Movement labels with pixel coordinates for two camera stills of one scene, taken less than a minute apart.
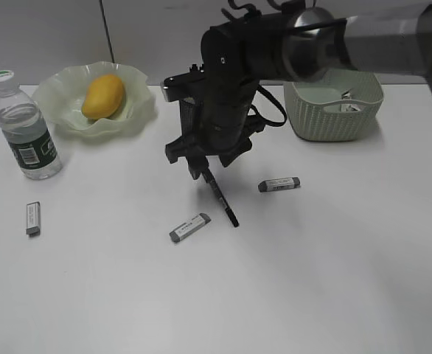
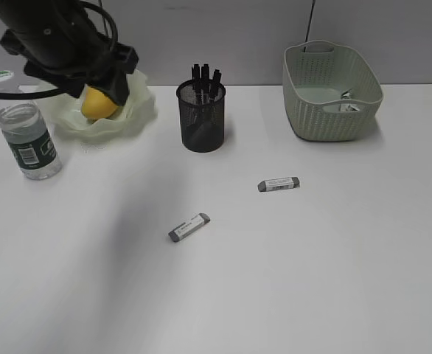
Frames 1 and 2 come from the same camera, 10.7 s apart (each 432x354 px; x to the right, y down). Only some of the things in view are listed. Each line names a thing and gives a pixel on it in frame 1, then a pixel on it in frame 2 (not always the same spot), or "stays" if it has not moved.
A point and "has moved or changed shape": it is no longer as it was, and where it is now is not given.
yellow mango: [103, 96] stays
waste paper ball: [347, 108] stays
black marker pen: [233, 219] has moved or changed shape
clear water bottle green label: [24, 129] stays
